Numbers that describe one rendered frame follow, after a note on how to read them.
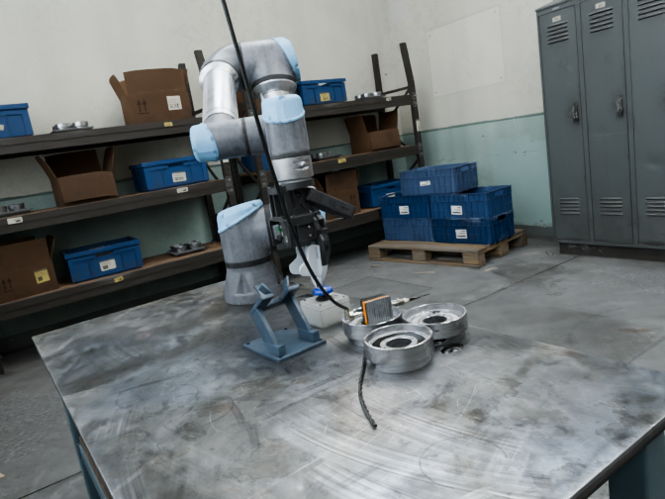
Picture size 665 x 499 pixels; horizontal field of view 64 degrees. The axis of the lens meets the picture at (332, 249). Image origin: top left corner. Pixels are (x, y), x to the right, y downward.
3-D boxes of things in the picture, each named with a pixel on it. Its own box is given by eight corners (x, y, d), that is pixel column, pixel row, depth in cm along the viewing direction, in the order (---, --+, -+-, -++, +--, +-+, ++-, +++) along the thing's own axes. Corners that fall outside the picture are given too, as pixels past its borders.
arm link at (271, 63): (272, 254, 137) (238, 56, 143) (330, 245, 138) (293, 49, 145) (270, 248, 125) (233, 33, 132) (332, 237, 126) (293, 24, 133)
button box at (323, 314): (352, 318, 105) (348, 294, 104) (323, 329, 101) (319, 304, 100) (329, 311, 112) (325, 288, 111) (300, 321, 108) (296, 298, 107)
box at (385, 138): (405, 146, 540) (400, 108, 533) (368, 152, 519) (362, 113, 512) (382, 149, 575) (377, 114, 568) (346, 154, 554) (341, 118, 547)
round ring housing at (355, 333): (353, 327, 100) (350, 306, 99) (409, 324, 97) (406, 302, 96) (337, 349, 90) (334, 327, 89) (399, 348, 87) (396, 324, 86)
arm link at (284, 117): (300, 96, 101) (303, 91, 93) (310, 153, 104) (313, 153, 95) (259, 102, 101) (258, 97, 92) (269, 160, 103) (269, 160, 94)
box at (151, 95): (199, 117, 418) (188, 65, 411) (126, 126, 392) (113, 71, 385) (187, 123, 449) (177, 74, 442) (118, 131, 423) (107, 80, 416)
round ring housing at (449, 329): (468, 347, 83) (465, 322, 82) (401, 349, 86) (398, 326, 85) (469, 323, 93) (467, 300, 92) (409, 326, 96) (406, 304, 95)
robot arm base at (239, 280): (216, 299, 136) (208, 261, 135) (267, 283, 145) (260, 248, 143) (240, 308, 124) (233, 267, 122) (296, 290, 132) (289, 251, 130)
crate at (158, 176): (194, 182, 463) (189, 156, 458) (211, 180, 431) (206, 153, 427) (134, 193, 435) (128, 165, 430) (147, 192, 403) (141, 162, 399)
